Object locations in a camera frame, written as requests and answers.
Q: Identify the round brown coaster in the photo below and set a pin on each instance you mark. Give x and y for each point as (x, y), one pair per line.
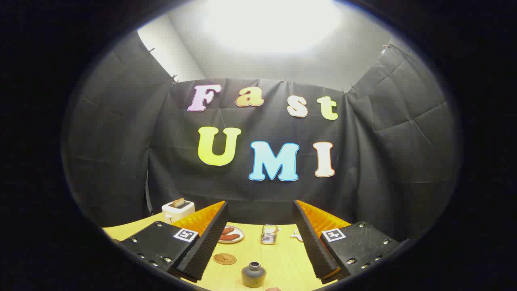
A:
(224, 258)

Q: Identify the white toaster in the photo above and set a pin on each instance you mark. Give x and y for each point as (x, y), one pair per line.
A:
(179, 212)

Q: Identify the wooden table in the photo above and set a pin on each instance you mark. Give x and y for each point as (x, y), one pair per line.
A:
(282, 262)

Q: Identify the silver juice bottle green label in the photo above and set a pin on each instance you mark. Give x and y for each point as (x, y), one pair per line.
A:
(253, 275)

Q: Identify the white round plate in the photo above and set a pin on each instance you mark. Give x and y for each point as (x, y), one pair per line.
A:
(238, 232)

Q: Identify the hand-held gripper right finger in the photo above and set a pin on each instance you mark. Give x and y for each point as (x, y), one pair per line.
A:
(313, 246)

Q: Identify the brown sausage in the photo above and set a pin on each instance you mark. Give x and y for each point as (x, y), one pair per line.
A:
(227, 230)
(229, 237)

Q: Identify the black backdrop cloth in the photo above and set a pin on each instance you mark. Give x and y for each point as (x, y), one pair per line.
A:
(121, 161)

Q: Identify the white divided dish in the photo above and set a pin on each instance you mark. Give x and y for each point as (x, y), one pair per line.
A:
(297, 235)

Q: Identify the toast slice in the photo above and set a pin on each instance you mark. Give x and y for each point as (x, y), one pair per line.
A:
(177, 202)

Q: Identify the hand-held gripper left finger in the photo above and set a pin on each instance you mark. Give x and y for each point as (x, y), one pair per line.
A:
(204, 246)

